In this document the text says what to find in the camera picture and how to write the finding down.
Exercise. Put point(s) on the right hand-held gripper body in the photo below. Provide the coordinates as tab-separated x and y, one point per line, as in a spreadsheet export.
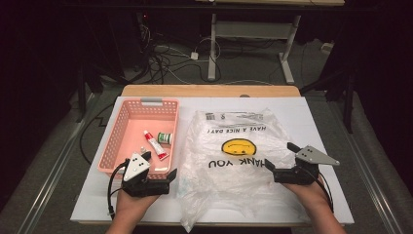
311	157

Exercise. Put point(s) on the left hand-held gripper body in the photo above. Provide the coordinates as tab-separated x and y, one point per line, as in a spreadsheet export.
136	167

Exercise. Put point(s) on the red and white tube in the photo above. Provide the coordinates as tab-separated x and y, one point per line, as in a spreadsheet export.
156	145

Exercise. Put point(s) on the small green and white bottle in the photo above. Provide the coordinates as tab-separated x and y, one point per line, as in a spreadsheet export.
165	138

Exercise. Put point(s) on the pink perforated plastic basket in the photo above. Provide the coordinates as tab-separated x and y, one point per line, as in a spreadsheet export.
130	130

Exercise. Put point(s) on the clear smiley plastic bag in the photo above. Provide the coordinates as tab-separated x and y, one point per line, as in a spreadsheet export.
233	182

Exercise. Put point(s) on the person's right hand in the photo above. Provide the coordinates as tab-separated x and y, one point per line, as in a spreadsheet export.
311	195

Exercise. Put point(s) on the person's left hand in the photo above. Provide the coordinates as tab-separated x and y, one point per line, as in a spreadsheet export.
130	206

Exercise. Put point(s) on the black metal stand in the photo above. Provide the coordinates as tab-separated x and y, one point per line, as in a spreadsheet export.
82	94
347	97

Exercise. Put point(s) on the white power adapter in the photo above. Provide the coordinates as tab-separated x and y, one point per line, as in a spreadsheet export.
194	56

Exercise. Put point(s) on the white-framed desk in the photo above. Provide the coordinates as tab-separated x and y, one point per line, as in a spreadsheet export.
253	29

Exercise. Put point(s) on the metal floor rail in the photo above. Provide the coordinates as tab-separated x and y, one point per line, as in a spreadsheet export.
367	169
48	182

